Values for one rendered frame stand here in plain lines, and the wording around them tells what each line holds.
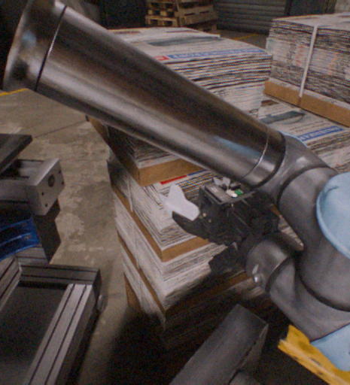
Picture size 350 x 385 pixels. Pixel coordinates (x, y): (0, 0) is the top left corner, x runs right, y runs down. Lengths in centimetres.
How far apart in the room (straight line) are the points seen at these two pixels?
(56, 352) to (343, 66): 115
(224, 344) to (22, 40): 38
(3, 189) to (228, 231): 57
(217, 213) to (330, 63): 68
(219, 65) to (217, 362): 47
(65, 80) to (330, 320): 32
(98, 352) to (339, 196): 120
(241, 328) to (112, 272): 119
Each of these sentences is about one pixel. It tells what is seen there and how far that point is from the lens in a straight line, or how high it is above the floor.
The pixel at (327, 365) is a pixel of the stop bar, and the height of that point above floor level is 82.
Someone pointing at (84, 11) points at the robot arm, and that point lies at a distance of 109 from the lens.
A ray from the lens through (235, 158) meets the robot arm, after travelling 33.
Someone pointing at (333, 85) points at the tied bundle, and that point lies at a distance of 102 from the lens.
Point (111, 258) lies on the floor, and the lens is 167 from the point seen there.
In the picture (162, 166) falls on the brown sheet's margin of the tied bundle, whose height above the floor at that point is 87.
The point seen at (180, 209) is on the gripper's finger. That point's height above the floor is 87.
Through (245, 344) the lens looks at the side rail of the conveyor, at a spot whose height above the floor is 80.
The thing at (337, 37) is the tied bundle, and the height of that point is 104.
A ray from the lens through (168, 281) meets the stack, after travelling 84.
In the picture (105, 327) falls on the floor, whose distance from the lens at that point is 143.
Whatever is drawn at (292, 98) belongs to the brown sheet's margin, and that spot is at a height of 85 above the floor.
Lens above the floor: 118
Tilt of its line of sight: 35 degrees down
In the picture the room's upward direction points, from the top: straight up
